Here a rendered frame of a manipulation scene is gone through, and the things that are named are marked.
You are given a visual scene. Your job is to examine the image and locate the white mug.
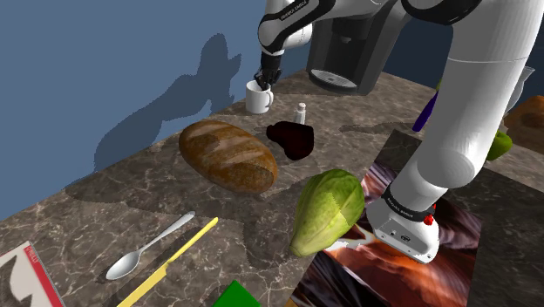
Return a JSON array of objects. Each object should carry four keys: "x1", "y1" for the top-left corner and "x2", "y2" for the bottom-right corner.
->
[{"x1": 245, "y1": 78, "x2": 275, "y2": 115}]

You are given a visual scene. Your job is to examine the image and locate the glass salt shaker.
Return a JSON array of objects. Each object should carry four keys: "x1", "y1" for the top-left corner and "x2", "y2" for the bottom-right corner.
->
[{"x1": 292, "y1": 101, "x2": 308, "y2": 126}]

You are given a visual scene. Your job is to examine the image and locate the dark red lump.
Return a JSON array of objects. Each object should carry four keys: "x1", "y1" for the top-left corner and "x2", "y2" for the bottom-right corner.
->
[{"x1": 265, "y1": 120, "x2": 316, "y2": 161}]

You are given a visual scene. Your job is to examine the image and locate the black coffee machine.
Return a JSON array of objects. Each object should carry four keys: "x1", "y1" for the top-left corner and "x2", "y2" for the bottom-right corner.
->
[{"x1": 305, "y1": 0, "x2": 412, "y2": 96}]

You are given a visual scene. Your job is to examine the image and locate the brown bread loaf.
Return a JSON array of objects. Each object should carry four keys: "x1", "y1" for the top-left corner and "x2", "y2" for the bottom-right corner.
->
[{"x1": 178, "y1": 119, "x2": 279, "y2": 194}]

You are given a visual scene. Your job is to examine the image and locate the green lettuce head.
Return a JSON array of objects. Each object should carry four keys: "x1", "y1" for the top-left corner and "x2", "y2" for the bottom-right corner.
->
[{"x1": 289, "y1": 168, "x2": 367, "y2": 258}]

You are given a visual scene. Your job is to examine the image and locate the purple eggplant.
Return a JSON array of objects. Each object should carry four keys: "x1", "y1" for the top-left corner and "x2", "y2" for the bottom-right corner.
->
[{"x1": 411, "y1": 78, "x2": 444, "y2": 133}]

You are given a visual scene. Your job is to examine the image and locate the yellow knife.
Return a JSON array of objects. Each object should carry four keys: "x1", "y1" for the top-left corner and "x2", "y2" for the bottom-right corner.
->
[{"x1": 116, "y1": 216, "x2": 220, "y2": 307}]

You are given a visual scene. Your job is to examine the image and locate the green box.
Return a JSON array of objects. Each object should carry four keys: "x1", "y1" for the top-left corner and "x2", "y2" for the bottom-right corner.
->
[{"x1": 211, "y1": 279, "x2": 262, "y2": 307}]

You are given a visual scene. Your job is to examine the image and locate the silver spoon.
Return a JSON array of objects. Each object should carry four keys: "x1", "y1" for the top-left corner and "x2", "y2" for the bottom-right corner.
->
[{"x1": 105, "y1": 210, "x2": 197, "y2": 282}]

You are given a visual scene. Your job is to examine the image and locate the green bell pepper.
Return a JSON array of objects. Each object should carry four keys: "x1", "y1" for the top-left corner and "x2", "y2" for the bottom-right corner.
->
[{"x1": 485, "y1": 129, "x2": 514, "y2": 162}]

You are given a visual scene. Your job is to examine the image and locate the patterned robot stand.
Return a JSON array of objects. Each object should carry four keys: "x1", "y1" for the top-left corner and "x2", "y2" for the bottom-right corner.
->
[{"x1": 290, "y1": 160, "x2": 484, "y2": 307}]

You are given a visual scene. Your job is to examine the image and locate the round brown bread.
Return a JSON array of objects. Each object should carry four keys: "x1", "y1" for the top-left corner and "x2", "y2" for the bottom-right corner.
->
[{"x1": 502, "y1": 94, "x2": 544, "y2": 157}]

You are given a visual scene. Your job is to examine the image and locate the red and white book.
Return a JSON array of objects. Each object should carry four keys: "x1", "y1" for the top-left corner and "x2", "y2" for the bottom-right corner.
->
[{"x1": 0, "y1": 240, "x2": 65, "y2": 307}]

